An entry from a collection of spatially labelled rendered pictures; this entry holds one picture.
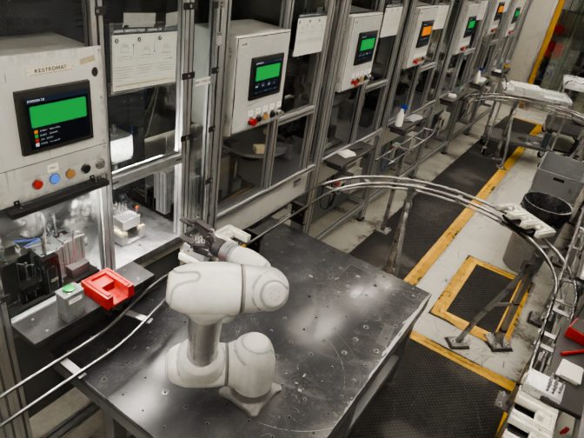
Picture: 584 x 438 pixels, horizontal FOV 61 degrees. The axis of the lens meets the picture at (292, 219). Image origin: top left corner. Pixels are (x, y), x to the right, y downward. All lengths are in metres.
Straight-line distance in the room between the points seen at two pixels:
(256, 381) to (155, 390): 0.40
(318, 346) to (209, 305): 1.05
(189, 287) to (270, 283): 0.20
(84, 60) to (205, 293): 0.88
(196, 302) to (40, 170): 0.76
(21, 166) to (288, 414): 1.26
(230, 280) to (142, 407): 0.85
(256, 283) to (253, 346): 0.58
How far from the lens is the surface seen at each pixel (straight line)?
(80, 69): 1.79
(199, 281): 1.29
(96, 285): 2.07
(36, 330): 2.01
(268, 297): 1.28
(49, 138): 1.76
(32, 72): 1.70
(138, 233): 2.41
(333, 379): 2.16
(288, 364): 2.17
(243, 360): 1.84
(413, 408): 3.09
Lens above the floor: 2.26
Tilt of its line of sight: 31 degrees down
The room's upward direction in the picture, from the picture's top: 9 degrees clockwise
